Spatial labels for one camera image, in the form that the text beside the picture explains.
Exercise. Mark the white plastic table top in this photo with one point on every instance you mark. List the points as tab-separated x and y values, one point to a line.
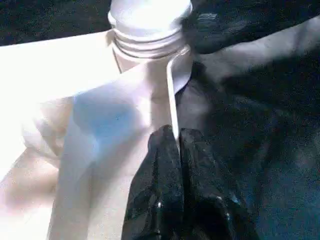
60	125

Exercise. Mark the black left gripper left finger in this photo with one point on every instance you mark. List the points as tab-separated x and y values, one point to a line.
157	200

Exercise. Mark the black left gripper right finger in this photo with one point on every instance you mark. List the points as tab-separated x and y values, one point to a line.
212	202

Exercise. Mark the white plastic table leg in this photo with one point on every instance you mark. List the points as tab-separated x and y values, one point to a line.
150	25

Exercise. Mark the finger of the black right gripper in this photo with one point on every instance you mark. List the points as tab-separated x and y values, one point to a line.
220	30

